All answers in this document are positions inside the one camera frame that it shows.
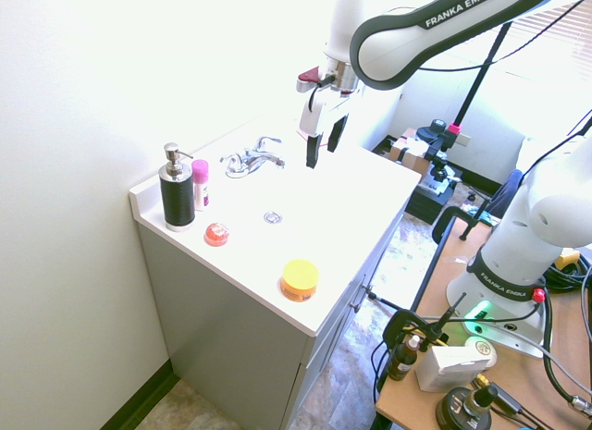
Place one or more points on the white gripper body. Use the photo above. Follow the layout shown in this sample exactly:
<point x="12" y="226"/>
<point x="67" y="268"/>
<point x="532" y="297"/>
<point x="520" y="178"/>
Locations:
<point x="319" y="113"/>

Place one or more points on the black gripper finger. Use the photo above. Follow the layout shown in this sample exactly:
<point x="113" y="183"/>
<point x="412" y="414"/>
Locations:
<point x="337" y="133"/>
<point x="312" y="151"/>

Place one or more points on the white Franka Panda arm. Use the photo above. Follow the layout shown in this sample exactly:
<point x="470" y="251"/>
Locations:
<point x="467" y="69"/>

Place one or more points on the chrome sink faucet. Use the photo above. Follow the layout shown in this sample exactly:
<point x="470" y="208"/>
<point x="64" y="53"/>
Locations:
<point x="253" y="162"/>

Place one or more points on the brown cardboard box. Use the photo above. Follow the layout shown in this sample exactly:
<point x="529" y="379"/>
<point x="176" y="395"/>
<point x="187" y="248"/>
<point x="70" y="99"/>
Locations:
<point x="407" y="152"/>

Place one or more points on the chrome sink drain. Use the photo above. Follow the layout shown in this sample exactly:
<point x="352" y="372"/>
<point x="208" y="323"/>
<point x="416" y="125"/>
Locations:
<point x="273" y="217"/>

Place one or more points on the white sink countertop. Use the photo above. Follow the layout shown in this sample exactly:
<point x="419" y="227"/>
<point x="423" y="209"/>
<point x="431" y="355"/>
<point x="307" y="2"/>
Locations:
<point x="277" y="226"/>

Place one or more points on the black storage case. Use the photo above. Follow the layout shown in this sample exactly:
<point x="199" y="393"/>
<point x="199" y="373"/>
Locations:
<point x="427" y="199"/>

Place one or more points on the pink capped white bottle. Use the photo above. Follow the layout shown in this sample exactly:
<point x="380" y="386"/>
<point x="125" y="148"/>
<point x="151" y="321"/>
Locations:
<point x="201" y="185"/>

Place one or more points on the red round soap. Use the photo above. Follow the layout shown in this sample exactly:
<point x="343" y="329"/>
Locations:
<point x="216" y="233"/>

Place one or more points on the orange jar yellow lid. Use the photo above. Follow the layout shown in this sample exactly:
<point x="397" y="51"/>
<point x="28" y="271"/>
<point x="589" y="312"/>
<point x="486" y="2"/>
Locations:
<point x="299" y="280"/>

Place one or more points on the black chrome soap dispenser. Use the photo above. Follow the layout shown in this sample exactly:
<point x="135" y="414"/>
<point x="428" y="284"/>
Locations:
<point x="176" y="190"/>

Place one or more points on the black table clamp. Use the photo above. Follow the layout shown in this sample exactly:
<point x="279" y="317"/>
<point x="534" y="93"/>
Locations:
<point x="455" y="222"/>
<point x="407" y="328"/>

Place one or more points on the blue cloth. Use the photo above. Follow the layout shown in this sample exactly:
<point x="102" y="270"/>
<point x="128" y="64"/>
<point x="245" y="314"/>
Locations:
<point x="506" y="194"/>

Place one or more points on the grey vanity cabinet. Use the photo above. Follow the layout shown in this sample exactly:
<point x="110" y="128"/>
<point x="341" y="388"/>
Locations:
<point x="259" y="347"/>

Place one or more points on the brown dropper bottle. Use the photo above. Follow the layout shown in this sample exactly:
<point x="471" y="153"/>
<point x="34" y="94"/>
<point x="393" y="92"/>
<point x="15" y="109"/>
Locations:
<point x="403" y="357"/>

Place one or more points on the window blinds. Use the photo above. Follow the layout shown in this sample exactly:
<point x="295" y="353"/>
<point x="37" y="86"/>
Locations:
<point x="546" y="32"/>

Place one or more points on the white cardboard box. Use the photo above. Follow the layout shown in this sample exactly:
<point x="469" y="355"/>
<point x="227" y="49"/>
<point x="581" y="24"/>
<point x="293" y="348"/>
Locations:
<point x="451" y="366"/>

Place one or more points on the white round tin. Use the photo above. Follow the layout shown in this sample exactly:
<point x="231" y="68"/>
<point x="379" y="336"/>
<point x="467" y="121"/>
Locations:
<point x="483" y="348"/>

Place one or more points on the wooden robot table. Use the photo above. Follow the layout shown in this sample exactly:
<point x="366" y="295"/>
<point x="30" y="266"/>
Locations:
<point x="462" y="393"/>

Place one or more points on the small dark glass bottle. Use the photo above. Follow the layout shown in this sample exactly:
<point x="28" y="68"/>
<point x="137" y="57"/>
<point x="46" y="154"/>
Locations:
<point x="480" y="398"/>

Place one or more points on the black round jar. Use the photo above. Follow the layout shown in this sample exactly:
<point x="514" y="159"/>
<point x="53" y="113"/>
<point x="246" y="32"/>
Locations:
<point x="464" y="410"/>

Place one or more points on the black tripod camera stand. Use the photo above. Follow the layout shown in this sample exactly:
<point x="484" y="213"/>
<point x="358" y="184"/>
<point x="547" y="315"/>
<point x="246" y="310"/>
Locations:
<point x="455" y="125"/>

